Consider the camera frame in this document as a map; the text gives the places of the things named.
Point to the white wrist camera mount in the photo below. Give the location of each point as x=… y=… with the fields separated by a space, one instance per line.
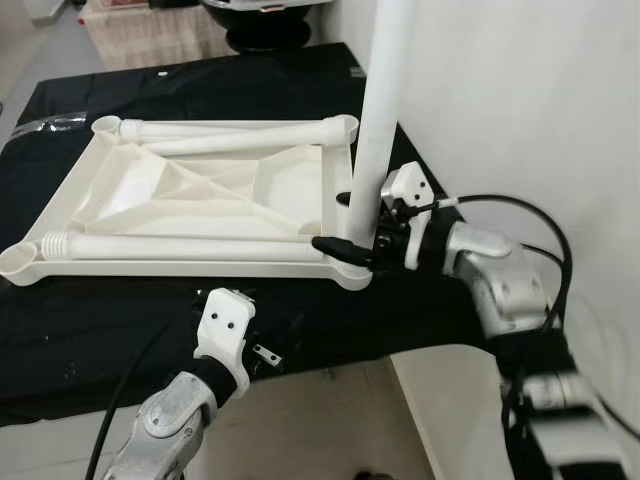
x=222 y=320
x=410 y=185

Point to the beige cloth covered table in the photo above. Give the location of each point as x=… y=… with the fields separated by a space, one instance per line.
x=150 y=35

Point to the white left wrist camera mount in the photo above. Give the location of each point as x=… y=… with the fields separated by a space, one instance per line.
x=222 y=320

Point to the black tablecloth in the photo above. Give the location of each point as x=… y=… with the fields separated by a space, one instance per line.
x=100 y=330

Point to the clear tape strip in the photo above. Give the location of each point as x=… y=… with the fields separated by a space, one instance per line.
x=356 y=73
x=45 y=125

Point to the black round wok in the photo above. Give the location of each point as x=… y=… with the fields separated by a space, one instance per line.
x=265 y=30

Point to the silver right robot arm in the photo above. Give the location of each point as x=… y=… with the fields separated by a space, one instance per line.
x=500 y=280

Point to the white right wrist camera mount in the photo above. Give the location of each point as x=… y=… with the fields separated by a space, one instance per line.
x=410 y=185

